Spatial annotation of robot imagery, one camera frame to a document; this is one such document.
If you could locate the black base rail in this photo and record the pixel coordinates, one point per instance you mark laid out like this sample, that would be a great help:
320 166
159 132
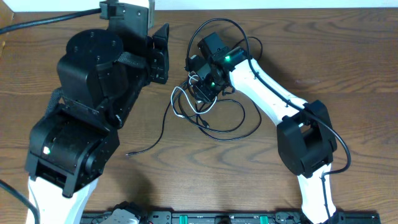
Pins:
126 212

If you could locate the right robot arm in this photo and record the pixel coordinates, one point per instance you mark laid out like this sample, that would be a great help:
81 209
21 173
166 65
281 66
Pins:
305 143

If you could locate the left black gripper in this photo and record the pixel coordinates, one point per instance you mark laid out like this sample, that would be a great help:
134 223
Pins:
159 58

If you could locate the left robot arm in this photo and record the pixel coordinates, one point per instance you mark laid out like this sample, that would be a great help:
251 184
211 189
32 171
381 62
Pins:
102 74

